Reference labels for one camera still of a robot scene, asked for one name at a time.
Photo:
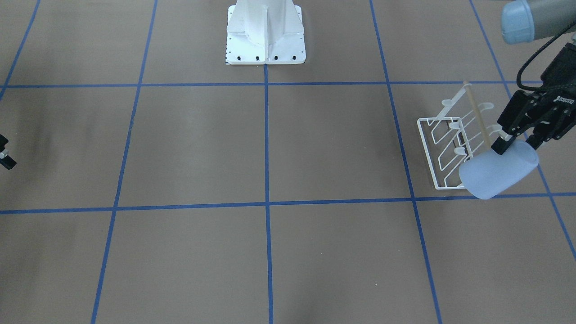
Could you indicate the white wire cup rack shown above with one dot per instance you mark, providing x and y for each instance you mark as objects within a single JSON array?
[{"x": 456, "y": 134}]

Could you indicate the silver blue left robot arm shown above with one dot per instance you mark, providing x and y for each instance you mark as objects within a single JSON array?
[{"x": 531, "y": 20}]

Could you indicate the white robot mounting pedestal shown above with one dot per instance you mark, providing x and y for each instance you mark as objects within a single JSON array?
[{"x": 265, "y": 32}]

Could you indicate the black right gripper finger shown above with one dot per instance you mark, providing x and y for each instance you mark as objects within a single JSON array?
[{"x": 5, "y": 160}]

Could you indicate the light blue plastic cup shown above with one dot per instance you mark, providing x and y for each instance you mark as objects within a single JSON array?
[{"x": 490, "y": 173}]

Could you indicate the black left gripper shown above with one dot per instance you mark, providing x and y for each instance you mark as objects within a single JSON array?
[{"x": 546, "y": 112}]

